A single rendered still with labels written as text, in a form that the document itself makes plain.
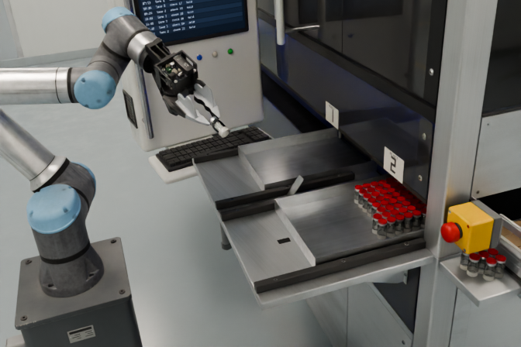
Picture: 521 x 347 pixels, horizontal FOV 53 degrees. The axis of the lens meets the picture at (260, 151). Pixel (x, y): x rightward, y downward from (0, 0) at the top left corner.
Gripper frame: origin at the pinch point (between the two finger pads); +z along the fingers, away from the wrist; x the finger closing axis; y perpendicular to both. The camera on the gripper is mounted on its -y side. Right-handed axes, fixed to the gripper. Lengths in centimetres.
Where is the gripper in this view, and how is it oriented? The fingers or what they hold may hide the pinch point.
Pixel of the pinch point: (210, 119)
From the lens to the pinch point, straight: 109.2
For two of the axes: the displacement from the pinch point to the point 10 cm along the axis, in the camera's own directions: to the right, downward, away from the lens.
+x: 7.5, -5.3, 4.1
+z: 6.6, 6.5, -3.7
